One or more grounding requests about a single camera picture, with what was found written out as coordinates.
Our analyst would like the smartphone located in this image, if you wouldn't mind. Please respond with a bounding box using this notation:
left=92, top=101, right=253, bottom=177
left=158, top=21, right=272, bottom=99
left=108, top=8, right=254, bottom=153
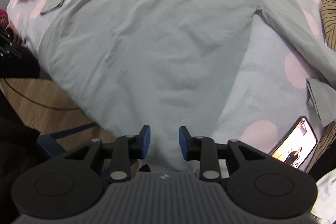
left=269, top=116, right=318, bottom=169

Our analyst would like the brown striped garment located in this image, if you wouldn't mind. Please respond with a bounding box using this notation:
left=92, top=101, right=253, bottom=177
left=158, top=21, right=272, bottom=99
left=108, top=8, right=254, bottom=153
left=306, top=0, right=335, bottom=181

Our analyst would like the red bag on floor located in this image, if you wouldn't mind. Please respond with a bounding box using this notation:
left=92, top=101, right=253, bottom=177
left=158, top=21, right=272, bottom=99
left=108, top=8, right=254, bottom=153
left=0, top=9, right=9, bottom=30

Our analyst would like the grey pink-dotted bedspread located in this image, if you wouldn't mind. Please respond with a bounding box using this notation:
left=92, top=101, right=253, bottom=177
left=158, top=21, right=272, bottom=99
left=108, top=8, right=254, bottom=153
left=6, top=0, right=336, bottom=175

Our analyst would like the black cable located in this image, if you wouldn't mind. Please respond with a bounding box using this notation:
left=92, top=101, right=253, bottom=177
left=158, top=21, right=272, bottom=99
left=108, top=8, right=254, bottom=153
left=0, top=77, right=79, bottom=111

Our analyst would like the grey long-sleeve shirt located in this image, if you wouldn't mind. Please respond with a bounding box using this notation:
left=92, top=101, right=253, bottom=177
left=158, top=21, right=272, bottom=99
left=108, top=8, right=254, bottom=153
left=37, top=0, right=336, bottom=175

